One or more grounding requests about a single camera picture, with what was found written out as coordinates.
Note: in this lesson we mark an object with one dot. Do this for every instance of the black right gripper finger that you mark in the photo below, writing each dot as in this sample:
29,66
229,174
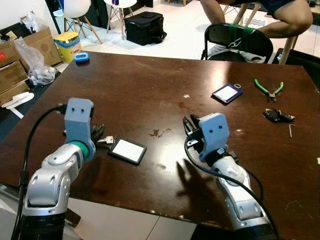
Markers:
188,127
196,120

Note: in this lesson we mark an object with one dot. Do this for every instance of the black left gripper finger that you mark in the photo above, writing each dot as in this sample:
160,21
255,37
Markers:
100,140
100,129

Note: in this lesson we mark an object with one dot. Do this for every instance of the small silver key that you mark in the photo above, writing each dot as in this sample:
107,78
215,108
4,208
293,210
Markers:
108,140

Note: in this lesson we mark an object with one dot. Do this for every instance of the black framed white key tag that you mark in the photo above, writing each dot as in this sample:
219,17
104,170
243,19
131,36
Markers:
128,151

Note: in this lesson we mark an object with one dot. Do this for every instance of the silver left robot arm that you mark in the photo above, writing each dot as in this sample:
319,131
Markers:
50,185

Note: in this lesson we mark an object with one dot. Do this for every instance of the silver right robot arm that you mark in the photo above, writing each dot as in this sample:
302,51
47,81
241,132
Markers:
240,195

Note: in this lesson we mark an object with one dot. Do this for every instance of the blue framed white key tag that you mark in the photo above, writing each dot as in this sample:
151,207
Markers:
226,93

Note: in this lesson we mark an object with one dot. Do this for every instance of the blue tape measure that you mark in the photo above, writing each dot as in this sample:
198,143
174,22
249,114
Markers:
81,57

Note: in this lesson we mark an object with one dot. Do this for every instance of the white plastic object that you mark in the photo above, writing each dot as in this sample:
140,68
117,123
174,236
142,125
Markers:
17,100

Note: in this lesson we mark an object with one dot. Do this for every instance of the clear plastic bag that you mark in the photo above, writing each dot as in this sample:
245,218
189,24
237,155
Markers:
30,22
36,67

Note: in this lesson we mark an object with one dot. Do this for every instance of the black folding chair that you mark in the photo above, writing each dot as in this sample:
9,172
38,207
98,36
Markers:
220,35

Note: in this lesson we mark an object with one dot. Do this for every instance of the brown cardboard box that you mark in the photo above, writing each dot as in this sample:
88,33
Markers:
11,75
12,94

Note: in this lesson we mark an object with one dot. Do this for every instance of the small metal hex key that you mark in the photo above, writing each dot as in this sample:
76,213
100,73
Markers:
291,130

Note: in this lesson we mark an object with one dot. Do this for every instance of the large cardboard box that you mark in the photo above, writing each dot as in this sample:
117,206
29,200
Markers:
46,47

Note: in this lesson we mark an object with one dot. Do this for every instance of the black bag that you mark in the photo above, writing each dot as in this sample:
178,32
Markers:
145,27

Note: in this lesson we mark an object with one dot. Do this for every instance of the wooden stool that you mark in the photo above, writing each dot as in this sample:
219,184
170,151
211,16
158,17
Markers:
288,50

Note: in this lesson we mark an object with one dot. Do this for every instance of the seated person with bare legs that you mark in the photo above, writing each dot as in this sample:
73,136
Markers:
290,20

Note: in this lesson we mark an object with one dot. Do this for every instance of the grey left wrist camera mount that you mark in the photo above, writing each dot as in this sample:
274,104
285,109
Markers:
79,122

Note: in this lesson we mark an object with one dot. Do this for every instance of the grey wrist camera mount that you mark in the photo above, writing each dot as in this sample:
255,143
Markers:
215,135
79,122

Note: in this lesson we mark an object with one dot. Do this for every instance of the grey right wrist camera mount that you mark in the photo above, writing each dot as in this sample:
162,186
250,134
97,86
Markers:
215,135

